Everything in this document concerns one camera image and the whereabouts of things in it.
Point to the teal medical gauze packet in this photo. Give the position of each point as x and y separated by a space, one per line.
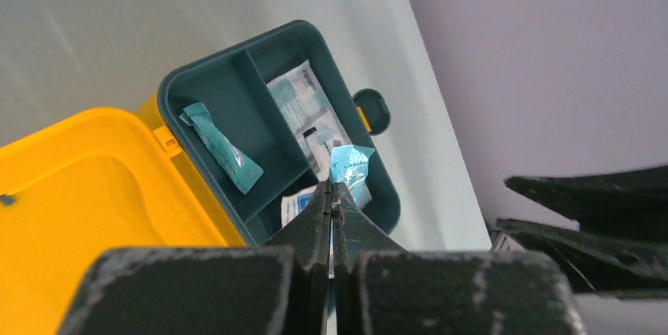
310 116

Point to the grey kit latch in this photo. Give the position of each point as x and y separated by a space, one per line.
373 110

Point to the teal header plastic bag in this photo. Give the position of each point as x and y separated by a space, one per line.
349 165

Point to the teal capped small tube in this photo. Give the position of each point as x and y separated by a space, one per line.
243 171

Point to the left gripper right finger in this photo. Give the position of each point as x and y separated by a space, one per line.
382 288

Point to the white blue alcohol pad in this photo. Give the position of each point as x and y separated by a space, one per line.
292 205

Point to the teal divided tray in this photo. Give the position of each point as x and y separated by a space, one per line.
233 85

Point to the yellow medicine kit box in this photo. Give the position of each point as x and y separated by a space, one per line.
103 178

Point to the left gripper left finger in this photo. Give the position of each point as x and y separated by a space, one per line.
278 288

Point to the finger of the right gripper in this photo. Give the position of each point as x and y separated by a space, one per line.
631 205
596 264

